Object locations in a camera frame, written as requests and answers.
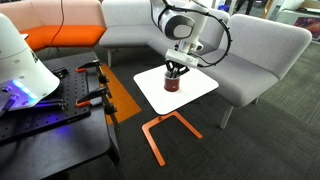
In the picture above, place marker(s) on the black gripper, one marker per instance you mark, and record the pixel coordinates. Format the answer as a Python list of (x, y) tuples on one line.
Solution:
[(178, 66)]

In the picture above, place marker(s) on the black perforated breadboard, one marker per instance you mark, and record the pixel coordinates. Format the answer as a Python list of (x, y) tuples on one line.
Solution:
[(70, 96)]

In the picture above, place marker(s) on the black table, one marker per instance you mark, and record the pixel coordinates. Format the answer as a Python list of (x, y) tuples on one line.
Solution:
[(66, 146)]

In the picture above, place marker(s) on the black marker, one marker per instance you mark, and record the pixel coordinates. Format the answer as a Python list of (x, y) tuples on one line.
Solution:
[(174, 73)]

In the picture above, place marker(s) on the orange sofa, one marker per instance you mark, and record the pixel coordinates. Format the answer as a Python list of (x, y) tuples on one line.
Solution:
[(63, 33)]

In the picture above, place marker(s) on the black orange clamp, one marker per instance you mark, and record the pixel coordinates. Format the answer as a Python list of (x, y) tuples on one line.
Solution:
[(96, 68), (100, 96)]

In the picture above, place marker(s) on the maroon mug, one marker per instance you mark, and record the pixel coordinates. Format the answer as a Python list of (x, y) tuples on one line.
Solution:
[(172, 85)]

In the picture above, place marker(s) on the white cabinet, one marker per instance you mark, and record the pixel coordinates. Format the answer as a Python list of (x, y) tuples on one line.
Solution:
[(300, 21)]

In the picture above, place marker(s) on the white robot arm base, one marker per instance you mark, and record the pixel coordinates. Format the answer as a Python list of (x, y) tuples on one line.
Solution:
[(20, 66)]

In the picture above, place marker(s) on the grey sofa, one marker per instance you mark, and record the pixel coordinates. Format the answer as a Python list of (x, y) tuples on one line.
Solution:
[(133, 23), (253, 60)]

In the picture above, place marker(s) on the black mounting bracket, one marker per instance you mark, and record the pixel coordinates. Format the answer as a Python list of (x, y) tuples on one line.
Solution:
[(60, 72)]

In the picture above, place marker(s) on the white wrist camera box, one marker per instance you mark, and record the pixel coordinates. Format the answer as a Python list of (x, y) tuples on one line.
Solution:
[(182, 59)]

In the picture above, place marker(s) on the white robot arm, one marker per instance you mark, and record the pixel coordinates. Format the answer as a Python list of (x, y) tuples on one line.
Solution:
[(181, 25)]

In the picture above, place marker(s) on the white side table orange legs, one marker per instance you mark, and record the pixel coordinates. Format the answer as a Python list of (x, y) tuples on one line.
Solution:
[(193, 88)]

